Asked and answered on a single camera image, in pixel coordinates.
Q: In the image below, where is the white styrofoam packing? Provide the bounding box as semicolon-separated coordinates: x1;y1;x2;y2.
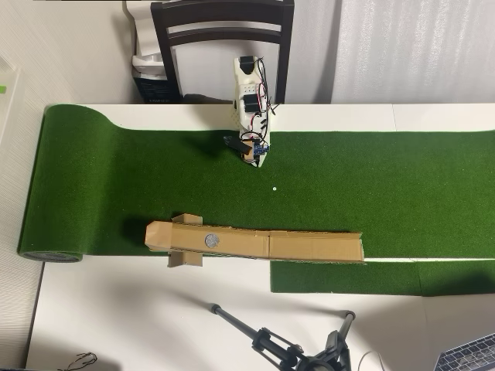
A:
122;0;171;80

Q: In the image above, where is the brown cardboard ramp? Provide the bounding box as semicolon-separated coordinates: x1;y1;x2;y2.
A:
145;212;367;268

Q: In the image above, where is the laptop keyboard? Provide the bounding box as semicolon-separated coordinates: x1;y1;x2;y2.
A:
432;335;495;371

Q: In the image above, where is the tangled black wire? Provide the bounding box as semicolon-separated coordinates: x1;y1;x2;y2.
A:
65;352;97;368

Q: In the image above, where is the dark wooden chair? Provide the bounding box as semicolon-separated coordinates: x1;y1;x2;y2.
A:
149;0;295;106

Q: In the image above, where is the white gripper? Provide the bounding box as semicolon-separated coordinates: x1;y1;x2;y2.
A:
238;114;277;169

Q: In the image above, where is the blue camera board on cardboard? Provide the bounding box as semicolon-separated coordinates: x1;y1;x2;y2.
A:
241;141;271;160

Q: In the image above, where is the dark blue box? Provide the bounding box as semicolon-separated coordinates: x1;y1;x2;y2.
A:
133;75;183;104

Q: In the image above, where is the thin white cable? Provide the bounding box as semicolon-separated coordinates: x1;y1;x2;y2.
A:
357;350;386;371

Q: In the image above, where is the black tripod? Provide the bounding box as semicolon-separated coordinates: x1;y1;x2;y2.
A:
208;303;357;371

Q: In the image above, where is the white curtain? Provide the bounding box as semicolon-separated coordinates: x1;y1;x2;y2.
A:
330;0;495;104

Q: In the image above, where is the long green turf mat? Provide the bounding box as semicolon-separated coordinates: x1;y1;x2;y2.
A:
17;103;495;266

